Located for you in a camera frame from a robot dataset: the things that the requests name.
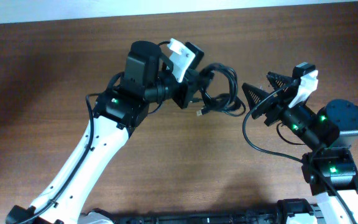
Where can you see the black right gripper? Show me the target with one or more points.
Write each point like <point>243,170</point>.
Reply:
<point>280,104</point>

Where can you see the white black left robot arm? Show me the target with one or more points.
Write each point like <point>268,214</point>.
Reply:
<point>149,77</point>

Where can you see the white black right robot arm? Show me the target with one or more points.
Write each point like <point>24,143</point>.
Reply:
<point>329,168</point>

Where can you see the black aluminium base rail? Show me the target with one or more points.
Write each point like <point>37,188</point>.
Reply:
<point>213,214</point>

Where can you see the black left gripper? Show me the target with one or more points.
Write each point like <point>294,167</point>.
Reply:
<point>191,80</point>

